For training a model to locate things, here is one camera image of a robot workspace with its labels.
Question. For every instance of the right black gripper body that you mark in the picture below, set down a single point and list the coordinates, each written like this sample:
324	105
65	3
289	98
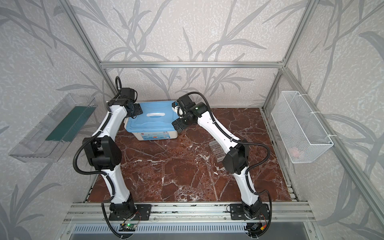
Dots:
178	124

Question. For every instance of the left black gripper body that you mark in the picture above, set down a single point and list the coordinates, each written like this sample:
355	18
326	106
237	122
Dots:
136	109

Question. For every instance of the blue plastic lid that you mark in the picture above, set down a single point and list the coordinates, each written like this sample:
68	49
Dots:
156	117

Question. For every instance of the white plastic bin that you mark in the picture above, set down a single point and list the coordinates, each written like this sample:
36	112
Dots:
153	135

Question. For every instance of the clear test tube rack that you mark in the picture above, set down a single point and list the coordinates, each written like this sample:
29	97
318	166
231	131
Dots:
218	151

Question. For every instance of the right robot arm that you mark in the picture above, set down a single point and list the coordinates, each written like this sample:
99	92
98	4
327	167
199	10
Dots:
236	162

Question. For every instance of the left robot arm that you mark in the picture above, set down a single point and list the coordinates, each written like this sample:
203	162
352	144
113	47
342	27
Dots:
105	156

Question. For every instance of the green circuit board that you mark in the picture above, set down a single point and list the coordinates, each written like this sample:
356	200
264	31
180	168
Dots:
128	227

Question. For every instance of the right circuit board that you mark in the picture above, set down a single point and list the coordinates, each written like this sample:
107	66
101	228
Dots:
255	227

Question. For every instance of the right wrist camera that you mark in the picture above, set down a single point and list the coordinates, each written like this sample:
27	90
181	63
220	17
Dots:
175	106

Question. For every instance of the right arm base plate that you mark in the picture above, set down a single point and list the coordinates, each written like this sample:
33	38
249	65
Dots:
237	212

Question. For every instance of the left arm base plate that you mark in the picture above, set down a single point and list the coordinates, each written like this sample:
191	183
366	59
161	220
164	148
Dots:
141	212

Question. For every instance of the white wire basket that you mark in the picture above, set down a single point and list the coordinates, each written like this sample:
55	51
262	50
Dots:
302	134

